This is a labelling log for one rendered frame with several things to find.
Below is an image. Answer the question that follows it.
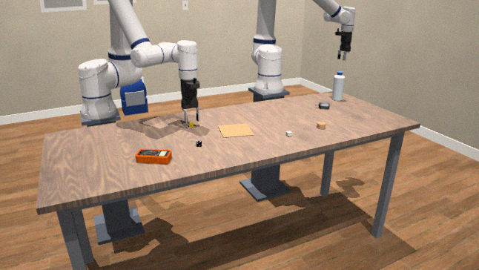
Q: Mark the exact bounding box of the orange digital multimeter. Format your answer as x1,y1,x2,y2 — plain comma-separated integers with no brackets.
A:
136,149,172,164

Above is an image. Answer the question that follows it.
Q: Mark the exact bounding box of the tan flat mat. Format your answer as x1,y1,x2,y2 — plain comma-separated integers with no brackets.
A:
218,124,254,138

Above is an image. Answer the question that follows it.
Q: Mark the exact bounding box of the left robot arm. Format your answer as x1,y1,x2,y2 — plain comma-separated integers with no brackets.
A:
251,0,355,93

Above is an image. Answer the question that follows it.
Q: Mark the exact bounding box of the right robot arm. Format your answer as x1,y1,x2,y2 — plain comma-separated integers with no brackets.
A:
78,0,198,119

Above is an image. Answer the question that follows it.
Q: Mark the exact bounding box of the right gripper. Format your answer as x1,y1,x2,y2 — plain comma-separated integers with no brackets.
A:
179,70,200,123

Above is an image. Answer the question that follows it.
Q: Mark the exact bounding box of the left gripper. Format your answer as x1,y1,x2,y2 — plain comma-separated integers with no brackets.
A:
335,25,354,61

